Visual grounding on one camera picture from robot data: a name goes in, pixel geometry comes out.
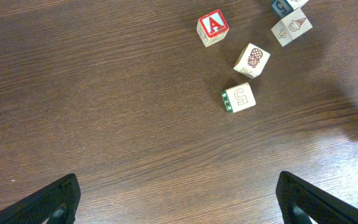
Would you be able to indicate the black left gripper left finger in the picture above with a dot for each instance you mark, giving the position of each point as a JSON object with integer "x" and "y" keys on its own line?
{"x": 55, "y": 203}

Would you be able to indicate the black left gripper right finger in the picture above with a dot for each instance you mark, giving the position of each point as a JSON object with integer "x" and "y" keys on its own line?
{"x": 302, "y": 202}

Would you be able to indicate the ice cream number four block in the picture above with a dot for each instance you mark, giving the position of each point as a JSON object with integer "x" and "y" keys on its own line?
{"x": 291, "y": 27}

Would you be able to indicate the green edged number five block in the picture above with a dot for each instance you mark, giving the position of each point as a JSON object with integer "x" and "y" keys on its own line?
{"x": 238, "y": 98}

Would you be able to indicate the pineapple picture wooden block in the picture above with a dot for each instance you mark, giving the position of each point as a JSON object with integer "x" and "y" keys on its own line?
{"x": 251, "y": 61}

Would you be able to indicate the blue edged wooden block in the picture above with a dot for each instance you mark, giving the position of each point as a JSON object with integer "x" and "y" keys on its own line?
{"x": 285, "y": 7}

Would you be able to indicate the red letter A block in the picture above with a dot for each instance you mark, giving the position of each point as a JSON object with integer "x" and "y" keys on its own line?
{"x": 212, "y": 28}

